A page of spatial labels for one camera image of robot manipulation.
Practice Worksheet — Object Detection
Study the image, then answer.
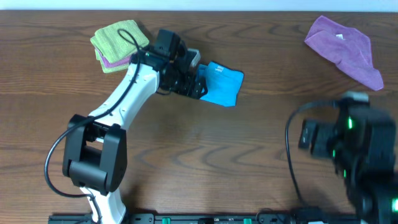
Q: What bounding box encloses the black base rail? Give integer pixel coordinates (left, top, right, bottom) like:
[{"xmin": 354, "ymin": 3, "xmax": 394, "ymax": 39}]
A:
[{"xmin": 47, "ymin": 212, "xmax": 361, "ymax": 224}]

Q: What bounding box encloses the bottom green folded cloth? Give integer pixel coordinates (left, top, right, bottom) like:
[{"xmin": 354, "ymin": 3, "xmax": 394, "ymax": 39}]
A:
[{"xmin": 95, "ymin": 49, "xmax": 129, "ymax": 73}]

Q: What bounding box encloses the purple crumpled cloth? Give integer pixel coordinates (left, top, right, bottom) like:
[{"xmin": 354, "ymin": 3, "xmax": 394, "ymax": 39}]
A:
[{"xmin": 304, "ymin": 16, "xmax": 384, "ymax": 91}]

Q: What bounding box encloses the left black cable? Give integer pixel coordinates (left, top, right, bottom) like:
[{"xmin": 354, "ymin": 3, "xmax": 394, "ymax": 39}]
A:
[{"xmin": 44, "ymin": 29, "xmax": 141, "ymax": 224}]

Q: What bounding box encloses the purple folded cloth in stack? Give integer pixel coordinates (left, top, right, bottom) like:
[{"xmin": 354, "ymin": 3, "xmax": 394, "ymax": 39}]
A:
[{"xmin": 96, "ymin": 50, "xmax": 130, "ymax": 68}]

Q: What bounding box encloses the green folded cloth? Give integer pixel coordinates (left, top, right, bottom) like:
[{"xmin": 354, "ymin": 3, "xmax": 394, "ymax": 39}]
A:
[
  {"xmin": 95, "ymin": 49, "xmax": 129, "ymax": 73},
  {"xmin": 90, "ymin": 20, "xmax": 149, "ymax": 63}
]

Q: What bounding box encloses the top green folded cloth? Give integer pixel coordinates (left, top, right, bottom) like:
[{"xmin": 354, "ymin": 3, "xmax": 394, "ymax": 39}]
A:
[{"xmin": 90, "ymin": 20, "xmax": 149, "ymax": 63}]

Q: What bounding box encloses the blue microfibre cloth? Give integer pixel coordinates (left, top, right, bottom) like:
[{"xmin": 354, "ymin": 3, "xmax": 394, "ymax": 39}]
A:
[{"xmin": 197, "ymin": 62, "xmax": 244, "ymax": 107}]

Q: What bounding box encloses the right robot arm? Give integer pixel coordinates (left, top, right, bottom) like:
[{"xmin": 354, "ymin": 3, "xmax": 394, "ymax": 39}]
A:
[{"xmin": 298, "ymin": 103, "xmax": 397, "ymax": 223}]

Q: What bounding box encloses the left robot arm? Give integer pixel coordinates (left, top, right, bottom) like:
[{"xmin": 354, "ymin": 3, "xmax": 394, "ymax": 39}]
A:
[{"xmin": 62, "ymin": 45, "xmax": 206, "ymax": 223}]

